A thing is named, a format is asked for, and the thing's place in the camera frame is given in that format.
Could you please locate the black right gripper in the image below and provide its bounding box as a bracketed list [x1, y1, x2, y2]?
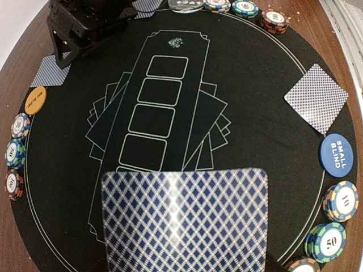
[47, 0, 138, 68]

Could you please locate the card dealt to big blind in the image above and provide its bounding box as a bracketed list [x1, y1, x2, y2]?
[30, 54, 71, 88]

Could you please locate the card dealt to dealer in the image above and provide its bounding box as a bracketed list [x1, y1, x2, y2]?
[132, 0, 163, 19]

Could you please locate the yellow big blind button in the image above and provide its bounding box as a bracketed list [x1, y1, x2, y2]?
[24, 86, 47, 116]

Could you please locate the clear round dealer button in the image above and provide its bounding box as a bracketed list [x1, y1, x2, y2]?
[167, 0, 204, 14]

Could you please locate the blue white chip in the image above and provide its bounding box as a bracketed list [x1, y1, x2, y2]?
[322, 181, 359, 223]
[203, 0, 231, 14]
[11, 113, 31, 139]

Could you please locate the green chip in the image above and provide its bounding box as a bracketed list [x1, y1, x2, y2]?
[304, 222, 347, 263]
[5, 139, 26, 169]
[232, 0, 259, 19]

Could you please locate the brown chip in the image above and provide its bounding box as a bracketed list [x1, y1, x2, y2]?
[5, 169, 25, 201]
[260, 9, 290, 35]
[285, 257, 320, 272]

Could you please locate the blue patterned card deck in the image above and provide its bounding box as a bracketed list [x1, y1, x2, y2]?
[100, 168, 268, 271]

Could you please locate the card dealt to small blind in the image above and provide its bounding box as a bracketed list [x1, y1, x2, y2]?
[284, 63, 349, 134]

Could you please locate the blue small blind button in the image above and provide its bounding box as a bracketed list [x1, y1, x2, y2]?
[319, 133, 354, 177]

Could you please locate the round black poker mat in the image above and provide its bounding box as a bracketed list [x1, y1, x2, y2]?
[10, 1, 362, 271]

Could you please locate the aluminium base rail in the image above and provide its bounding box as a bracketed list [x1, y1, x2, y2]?
[320, 0, 362, 99]

